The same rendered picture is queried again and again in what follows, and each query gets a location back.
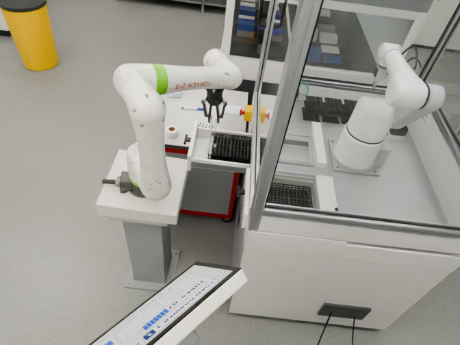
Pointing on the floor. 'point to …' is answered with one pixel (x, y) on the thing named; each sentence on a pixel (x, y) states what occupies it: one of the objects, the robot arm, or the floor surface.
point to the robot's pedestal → (149, 254)
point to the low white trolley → (203, 183)
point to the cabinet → (324, 285)
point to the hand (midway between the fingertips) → (213, 122)
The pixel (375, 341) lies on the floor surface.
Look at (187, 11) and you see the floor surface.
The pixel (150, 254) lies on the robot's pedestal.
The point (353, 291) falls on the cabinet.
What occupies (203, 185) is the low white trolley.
